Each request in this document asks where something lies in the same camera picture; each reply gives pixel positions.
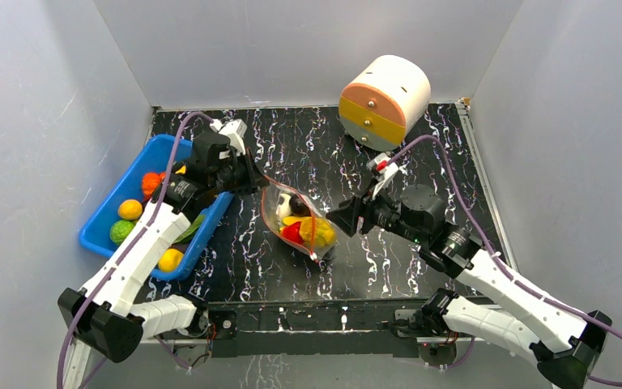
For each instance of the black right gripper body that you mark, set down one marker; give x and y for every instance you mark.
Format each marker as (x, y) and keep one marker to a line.
(359, 213)

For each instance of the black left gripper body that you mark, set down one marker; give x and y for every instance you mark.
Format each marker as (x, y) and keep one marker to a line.
(234, 178)

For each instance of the yellow toy banana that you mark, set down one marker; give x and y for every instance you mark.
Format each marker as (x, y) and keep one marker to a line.
(315, 231)

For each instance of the white toy garlic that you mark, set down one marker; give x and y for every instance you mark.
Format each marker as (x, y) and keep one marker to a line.
(283, 208)

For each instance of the dark eggplant toy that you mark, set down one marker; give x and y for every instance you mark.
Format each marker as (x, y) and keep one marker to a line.
(298, 206)

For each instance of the clear zip bag orange zipper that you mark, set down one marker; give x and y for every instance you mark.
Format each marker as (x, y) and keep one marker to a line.
(269, 199)

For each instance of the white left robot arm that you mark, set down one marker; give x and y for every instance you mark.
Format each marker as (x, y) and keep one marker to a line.
(102, 313)

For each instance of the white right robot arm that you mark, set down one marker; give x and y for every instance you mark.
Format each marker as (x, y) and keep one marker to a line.
(563, 347)

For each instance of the green toy vegetable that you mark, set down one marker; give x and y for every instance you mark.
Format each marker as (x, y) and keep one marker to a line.
(191, 231)

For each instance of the yellow toy lemon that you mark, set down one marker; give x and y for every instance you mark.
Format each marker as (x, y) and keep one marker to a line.
(130, 209)

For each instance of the yellow orange toy fruit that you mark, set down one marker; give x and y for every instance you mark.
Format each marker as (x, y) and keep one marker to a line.
(170, 260)

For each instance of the green toy fruit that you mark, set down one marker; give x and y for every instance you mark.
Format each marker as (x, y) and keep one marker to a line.
(120, 230)

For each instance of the round drawer cabinet toy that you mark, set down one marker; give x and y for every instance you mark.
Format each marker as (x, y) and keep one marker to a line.
(381, 105)

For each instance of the blue plastic bin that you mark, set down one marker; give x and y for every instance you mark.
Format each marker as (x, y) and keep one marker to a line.
(95, 234)

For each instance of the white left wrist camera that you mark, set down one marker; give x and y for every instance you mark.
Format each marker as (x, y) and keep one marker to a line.
(234, 130)

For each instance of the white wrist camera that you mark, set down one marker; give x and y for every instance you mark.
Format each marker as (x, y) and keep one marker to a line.
(234, 130)
(383, 170)

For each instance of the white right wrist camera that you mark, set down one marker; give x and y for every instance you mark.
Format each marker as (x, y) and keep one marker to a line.
(383, 170)

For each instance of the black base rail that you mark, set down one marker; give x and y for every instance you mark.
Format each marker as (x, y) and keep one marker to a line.
(390, 326)

